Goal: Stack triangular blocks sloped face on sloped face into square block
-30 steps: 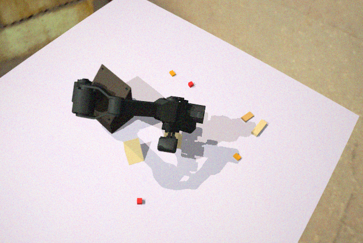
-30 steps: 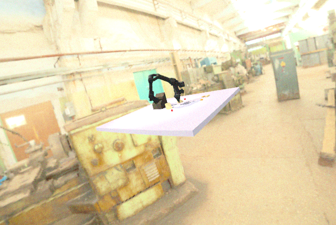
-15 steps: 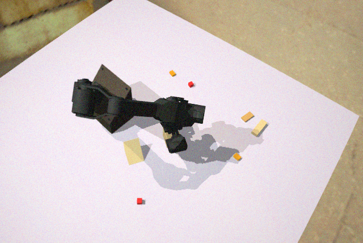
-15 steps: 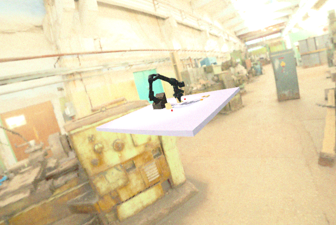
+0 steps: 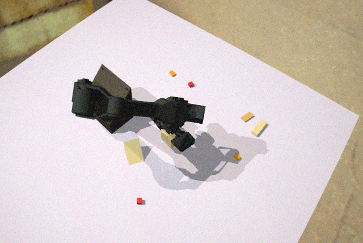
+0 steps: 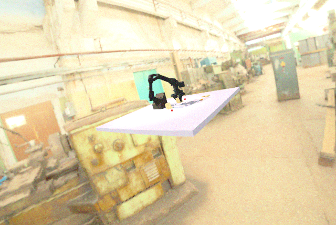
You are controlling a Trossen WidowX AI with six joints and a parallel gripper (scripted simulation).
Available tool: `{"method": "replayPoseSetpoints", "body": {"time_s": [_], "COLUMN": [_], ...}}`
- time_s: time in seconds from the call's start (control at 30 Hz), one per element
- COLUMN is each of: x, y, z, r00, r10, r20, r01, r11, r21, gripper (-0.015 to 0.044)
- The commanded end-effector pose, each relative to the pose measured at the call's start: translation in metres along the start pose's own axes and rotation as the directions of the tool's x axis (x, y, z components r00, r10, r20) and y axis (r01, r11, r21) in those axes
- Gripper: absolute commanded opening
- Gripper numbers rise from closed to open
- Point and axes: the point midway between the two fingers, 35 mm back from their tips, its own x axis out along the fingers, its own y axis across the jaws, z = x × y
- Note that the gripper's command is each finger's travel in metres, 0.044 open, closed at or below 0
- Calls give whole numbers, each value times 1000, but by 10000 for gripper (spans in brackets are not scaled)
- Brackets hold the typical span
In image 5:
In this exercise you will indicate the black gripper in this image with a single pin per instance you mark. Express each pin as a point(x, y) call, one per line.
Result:
point(183, 140)

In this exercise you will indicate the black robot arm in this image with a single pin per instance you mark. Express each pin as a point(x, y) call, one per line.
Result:
point(171, 111)

